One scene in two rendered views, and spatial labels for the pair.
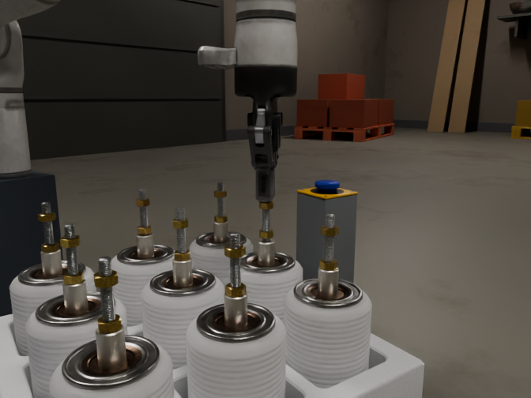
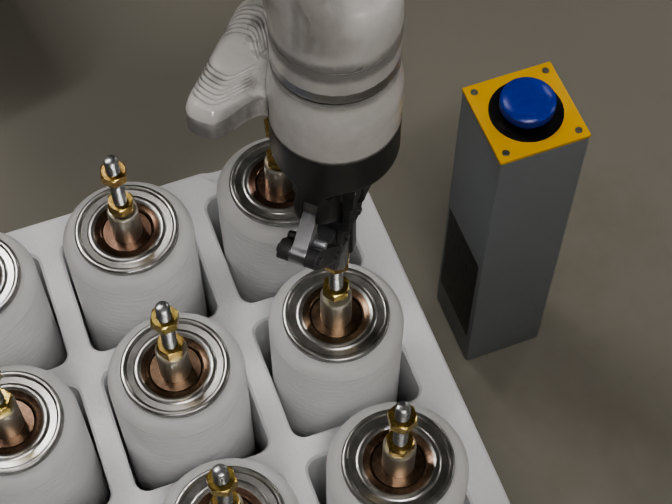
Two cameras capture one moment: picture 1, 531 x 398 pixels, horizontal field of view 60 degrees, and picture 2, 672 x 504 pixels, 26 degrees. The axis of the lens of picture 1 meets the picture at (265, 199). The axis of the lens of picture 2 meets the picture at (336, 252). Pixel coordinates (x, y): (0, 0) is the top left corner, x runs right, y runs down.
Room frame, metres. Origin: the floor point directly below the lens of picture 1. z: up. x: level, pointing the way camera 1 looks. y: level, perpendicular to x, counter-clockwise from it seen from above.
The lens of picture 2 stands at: (0.11, -0.12, 1.16)
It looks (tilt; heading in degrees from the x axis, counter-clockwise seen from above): 60 degrees down; 15
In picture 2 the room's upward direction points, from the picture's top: straight up
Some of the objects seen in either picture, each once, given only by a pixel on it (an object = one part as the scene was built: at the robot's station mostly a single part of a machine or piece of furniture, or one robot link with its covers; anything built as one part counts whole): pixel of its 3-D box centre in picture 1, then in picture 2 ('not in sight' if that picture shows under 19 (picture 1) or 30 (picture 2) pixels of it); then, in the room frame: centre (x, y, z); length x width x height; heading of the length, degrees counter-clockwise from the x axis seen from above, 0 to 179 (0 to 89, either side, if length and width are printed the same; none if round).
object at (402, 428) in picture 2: (329, 230); (402, 418); (0.48, -0.07, 0.32); 0.02 x 0.02 x 0.01; 57
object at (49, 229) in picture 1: (48, 233); not in sight; (0.54, 0.26, 0.30); 0.01 x 0.01 x 0.08
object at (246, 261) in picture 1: (265, 262); (336, 314); (0.57, 0.00, 0.25); 0.08 x 0.08 x 0.01
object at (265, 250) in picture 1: (265, 253); (336, 305); (0.57, 0.00, 0.26); 0.02 x 0.02 x 0.03
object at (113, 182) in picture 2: (142, 201); (113, 173); (0.60, 0.16, 0.33); 0.02 x 0.02 x 0.01; 78
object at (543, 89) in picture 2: (326, 187); (527, 106); (0.73, -0.10, 0.32); 0.04 x 0.04 x 0.02
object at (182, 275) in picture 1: (182, 272); (173, 359); (0.51, 0.10, 0.26); 0.02 x 0.02 x 0.03
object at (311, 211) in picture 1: (324, 283); (503, 226); (0.73, -0.10, 0.16); 0.07 x 0.07 x 0.31; 35
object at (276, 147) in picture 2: (265, 102); (334, 150); (0.57, 0.00, 0.46); 0.08 x 0.08 x 0.09
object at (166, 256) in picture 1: (145, 255); (127, 230); (0.60, 0.16, 0.25); 0.08 x 0.08 x 0.01
